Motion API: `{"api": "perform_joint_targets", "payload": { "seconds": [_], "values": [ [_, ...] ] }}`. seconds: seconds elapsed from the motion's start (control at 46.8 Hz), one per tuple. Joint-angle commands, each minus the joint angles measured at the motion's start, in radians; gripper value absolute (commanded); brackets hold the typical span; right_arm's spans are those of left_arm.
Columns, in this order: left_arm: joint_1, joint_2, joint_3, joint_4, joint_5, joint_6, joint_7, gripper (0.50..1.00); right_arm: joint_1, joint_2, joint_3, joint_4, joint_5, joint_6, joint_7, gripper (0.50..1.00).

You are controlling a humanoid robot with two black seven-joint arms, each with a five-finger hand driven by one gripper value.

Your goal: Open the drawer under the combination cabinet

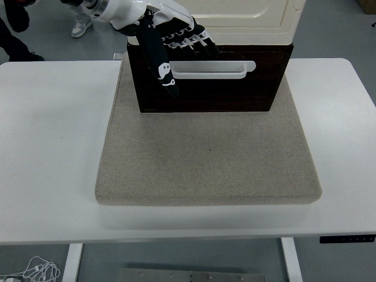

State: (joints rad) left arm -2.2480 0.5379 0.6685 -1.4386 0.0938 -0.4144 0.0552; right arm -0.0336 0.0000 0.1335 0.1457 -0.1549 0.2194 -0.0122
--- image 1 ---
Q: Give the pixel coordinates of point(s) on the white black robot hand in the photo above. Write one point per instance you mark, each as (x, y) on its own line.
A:
(132, 14)

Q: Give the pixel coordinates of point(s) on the dark brown wooden drawer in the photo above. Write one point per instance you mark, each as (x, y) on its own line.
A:
(264, 73)

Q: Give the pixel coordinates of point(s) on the cream plastic cabinet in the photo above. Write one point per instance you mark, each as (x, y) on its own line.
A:
(249, 32)

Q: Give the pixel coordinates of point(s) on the dark brown wooden cabinet base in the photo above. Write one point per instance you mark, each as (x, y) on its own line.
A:
(220, 101)

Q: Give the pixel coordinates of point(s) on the grey floor plate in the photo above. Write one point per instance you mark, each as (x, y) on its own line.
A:
(118, 56)

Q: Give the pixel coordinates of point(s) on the person's leg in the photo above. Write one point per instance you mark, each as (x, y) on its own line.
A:
(17, 47)
(80, 28)

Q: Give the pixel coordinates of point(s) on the beige fabric mat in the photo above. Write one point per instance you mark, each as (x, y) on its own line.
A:
(205, 158)

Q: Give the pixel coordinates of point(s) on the cardboard box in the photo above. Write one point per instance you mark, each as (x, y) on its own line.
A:
(368, 5)

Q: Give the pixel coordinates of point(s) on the white table leg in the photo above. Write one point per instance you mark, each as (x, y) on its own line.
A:
(72, 263)
(292, 261)

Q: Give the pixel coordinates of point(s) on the grey metal plate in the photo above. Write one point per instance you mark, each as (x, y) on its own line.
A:
(191, 276)

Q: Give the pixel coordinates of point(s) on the black table control panel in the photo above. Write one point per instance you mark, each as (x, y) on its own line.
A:
(346, 239)

